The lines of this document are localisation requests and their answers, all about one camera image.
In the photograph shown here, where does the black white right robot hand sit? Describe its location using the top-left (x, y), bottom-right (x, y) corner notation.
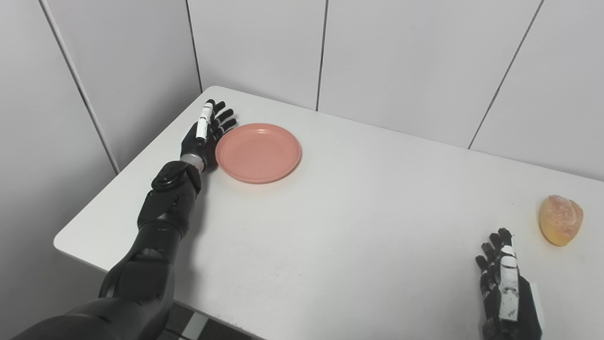
top-left (475, 228), bottom-right (544, 340)

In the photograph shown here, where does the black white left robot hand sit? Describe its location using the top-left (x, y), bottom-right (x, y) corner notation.
top-left (180, 99), bottom-right (238, 171)

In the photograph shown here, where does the pink round plate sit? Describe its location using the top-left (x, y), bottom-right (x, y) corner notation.
top-left (215, 123), bottom-right (302, 184)

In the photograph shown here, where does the golden sugared bread roll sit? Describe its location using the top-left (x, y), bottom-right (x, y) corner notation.
top-left (539, 195), bottom-right (584, 247)

